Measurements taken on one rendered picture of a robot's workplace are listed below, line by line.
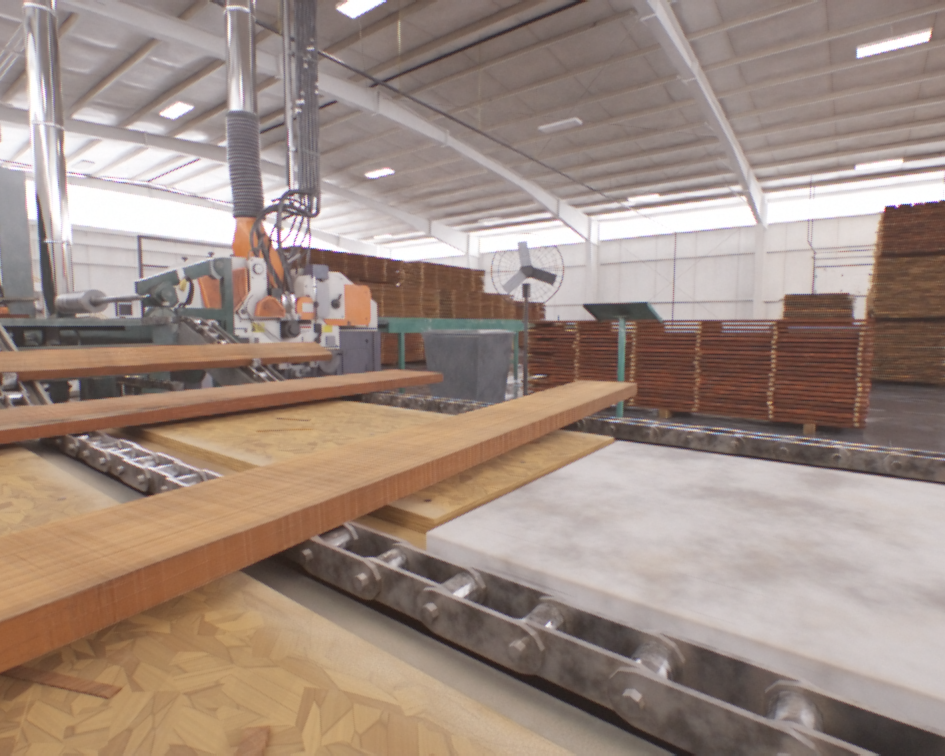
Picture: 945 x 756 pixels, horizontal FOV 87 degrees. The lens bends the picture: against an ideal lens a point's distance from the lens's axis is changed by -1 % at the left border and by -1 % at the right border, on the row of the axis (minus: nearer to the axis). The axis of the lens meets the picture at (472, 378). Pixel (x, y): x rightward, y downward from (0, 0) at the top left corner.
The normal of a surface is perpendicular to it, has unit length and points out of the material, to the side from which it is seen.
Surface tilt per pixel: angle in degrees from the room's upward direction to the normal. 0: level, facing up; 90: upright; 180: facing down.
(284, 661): 0
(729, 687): 90
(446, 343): 94
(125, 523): 0
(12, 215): 90
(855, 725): 90
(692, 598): 0
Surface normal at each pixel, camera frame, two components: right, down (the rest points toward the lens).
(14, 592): 0.00, -0.99
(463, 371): -0.60, 0.14
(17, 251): 0.80, 0.06
